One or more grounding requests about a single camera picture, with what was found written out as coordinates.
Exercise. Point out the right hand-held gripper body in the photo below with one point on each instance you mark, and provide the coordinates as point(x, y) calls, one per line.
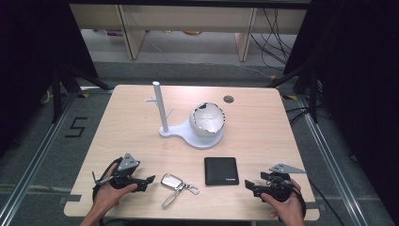
point(280, 188)

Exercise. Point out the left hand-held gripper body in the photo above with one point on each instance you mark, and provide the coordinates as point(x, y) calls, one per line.
point(128, 164)

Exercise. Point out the person's right hand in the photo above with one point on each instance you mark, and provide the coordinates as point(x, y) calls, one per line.
point(290, 212)

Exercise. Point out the person's left hand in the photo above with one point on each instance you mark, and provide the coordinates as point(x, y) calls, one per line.
point(108, 196)

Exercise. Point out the black leather wallet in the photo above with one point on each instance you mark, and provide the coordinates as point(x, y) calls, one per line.
point(221, 171)

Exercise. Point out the white stand with pegs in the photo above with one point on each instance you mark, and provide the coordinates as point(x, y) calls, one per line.
point(161, 106)

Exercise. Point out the black metal stand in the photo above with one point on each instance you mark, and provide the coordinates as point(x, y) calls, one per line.
point(312, 94)
point(58, 94)

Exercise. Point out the dark curtain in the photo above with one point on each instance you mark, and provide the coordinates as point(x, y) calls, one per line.
point(28, 62)
point(360, 78)

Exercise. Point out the light wooden desk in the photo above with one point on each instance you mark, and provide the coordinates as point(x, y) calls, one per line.
point(188, 19)

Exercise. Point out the aluminium floor rail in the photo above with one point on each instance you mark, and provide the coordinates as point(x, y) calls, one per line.
point(332, 163)
point(34, 163)

